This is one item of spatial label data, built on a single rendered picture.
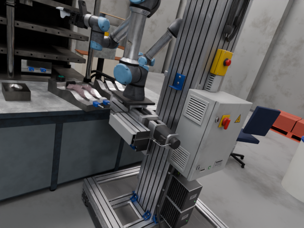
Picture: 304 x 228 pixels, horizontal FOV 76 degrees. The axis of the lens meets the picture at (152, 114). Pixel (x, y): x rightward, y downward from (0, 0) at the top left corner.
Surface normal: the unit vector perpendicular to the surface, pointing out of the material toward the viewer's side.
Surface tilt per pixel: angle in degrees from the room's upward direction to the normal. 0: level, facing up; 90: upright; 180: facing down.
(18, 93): 90
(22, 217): 0
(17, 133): 90
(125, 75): 97
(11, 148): 90
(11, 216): 0
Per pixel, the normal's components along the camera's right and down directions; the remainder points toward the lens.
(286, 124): -0.74, 0.05
